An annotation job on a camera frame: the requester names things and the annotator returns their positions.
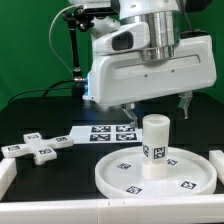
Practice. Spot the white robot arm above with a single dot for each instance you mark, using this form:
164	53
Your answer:
160	15

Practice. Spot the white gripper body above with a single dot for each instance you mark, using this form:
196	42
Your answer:
126	78

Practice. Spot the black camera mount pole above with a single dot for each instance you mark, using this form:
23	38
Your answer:
77	20

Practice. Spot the white cross-shaped table base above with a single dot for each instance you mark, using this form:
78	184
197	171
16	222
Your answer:
42	150

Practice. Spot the white round table top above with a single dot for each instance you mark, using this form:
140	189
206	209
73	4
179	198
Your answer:
123	174

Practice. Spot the white marker plate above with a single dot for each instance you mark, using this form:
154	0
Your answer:
105	134

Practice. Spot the white front fence rail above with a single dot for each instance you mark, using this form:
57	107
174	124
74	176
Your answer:
171	210

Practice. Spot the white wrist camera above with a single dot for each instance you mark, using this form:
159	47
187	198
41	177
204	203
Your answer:
128	37

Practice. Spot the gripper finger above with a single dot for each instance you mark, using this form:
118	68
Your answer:
129	111
185	100

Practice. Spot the white left fence rail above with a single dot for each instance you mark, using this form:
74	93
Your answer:
8	172

